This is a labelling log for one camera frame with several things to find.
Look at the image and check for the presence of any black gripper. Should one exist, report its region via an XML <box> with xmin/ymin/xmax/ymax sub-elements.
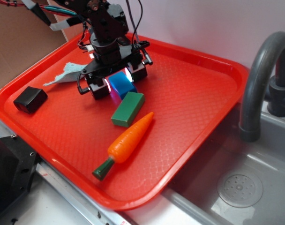
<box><xmin>81</xmin><ymin>39</ymin><xmax>150</xmax><ymax>100</ymax></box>

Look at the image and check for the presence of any blue wooden block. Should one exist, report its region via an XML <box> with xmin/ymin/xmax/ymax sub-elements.
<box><xmin>109</xmin><ymin>72</ymin><xmax>137</xmax><ymax>100</ymax></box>

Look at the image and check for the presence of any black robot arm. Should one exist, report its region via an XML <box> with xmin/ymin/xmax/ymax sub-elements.
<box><xmin>47</xmin><ymin>0</ymin><xmax>153</xmax><ymax>99</ymax></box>

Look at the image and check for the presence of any green wooden block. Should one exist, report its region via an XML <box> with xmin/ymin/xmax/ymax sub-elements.
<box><xmin>111</xmin><ymin>92</ymin><xmax>145</xmax><ymax>128</ymax></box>

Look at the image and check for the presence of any black rectangular block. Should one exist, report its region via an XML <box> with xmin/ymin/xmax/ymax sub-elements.
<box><xmin>13</xmin><ymin>86</ymin><xmax>48</xmax><ymax>114</ymax></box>

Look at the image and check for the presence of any light blue cloth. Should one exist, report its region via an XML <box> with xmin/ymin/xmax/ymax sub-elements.
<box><xmin>43</xmin><ymin>62</ymin><xmax>86</xmax><ymax>86</ymax></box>

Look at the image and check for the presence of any orange toy carrot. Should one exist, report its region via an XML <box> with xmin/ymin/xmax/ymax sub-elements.
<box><xmin>92</xmin><ymin>112</ymin><xmax>154</xmax><ymax>181</ymax></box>

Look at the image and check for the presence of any red plastic tray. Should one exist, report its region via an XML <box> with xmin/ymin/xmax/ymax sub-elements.
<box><xmin>0</xmin><ymin>37</ymin><xmax>248</xmax><ymax>211</ymax></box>

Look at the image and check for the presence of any brown cardboard panel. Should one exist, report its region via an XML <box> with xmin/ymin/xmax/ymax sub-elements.
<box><xmin>0</xmin><ymin>4</ymin><xmax>82</xmax><ymax>89</ymax></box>

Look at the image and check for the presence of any grey toy faucet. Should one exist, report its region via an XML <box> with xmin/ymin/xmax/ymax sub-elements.
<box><xmin>239</xmin><ymin>31</ymin><xmax>285</xmax><ymax>142</ymax></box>

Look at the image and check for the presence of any grey toy sink basin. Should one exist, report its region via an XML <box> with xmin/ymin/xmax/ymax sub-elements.
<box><xmin>163</xmin><ymin>106</ymin><xmax>285</xmax><ymax>225</ymax></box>

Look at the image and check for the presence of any round sink drain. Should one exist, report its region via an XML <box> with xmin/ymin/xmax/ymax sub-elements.
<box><xmin>217</xmin><ymin>172</ymin><xmax>263</xmax><ymax>208</ymax></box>

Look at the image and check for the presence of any black cable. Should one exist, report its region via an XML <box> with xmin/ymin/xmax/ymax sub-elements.
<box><xmin>126</xmin><ymin>0</ymin><xmax>144</xmax><ymax>45</ymax></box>

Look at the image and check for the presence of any coloured wire bundle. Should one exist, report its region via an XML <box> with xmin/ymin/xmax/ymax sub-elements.
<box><xmin>0</xmin><ymin>0</ymin><xmax>96</xmax><ymax>51</ymax></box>

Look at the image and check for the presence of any black metal bracket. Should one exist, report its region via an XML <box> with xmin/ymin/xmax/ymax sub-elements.
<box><xmin>0</xmin><ymin>136</ymin><xmax>38</xmax><ymax>214</ymax></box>

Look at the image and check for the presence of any dark faucet handle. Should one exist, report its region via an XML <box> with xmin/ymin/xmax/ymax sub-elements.
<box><xmin>267</xmin><ymin>58</ymin><xmax>285</xmax><ymax>117</ymax></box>

